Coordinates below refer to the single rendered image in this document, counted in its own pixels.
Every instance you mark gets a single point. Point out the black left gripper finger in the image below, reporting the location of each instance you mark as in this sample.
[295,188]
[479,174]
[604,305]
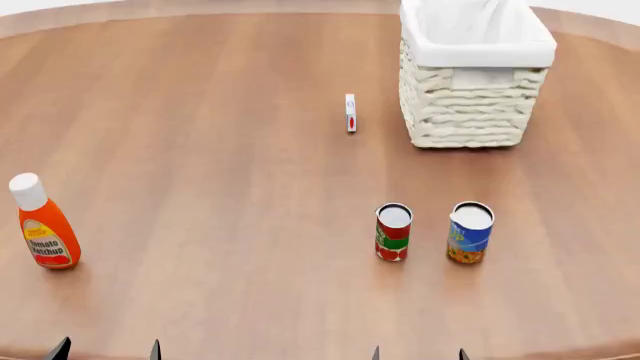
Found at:
[155,351]
[60,350]

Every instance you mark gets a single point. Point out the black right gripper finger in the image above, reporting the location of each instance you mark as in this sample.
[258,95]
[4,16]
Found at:
[463,355]
[375,354]

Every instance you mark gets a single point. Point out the orange tomato ketchup bottle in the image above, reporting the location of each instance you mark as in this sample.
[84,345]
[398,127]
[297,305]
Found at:
[50,232]

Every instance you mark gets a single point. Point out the white woven wicker basket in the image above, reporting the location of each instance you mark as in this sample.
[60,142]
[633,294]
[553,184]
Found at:
[470,108]

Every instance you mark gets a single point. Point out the white cloth basket liner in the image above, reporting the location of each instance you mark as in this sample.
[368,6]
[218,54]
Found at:
[475,33]

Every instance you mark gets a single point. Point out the blue vegetable soup can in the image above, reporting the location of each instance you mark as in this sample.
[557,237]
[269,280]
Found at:
[469,234]

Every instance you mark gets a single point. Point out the red green tomato can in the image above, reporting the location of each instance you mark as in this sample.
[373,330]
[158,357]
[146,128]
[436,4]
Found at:
[393,234]

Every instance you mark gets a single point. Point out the small white red carton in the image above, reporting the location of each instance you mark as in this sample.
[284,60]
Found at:
[350,112]

